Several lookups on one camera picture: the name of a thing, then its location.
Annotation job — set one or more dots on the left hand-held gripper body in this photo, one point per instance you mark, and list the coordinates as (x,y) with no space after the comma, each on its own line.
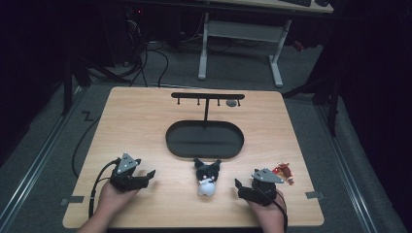
(124,179)

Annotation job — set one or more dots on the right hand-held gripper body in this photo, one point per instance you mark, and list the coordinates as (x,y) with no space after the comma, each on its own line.
(260,192)

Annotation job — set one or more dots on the person's right hand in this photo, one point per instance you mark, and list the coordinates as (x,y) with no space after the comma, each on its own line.
(270,212)

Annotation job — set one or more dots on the person's left hand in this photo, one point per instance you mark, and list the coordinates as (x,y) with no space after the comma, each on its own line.
(113,202)

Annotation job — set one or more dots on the black and white plush toy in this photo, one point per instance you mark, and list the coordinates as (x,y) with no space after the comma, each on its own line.
(206,181)

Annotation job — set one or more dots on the grey tape strip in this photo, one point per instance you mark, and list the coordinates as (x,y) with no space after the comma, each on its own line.
(315,194)
(73,200)

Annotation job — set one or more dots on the black oval tray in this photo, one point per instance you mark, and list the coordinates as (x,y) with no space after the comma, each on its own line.
(204,139)

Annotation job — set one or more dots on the grey round table cap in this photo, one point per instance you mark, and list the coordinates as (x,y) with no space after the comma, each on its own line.
(231,103)

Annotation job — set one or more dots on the dark metal stand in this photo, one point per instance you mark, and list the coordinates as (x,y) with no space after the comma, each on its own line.
(333,106)
(68,84)

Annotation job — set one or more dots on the small red object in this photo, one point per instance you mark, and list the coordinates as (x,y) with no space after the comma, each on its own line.
(298,45)

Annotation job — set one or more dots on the white-legged wooden desk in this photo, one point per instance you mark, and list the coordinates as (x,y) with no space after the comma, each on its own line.
(246,30)

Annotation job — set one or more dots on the metal floor rail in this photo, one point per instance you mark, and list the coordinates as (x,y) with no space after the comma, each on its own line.
(35,165)
(348,171)

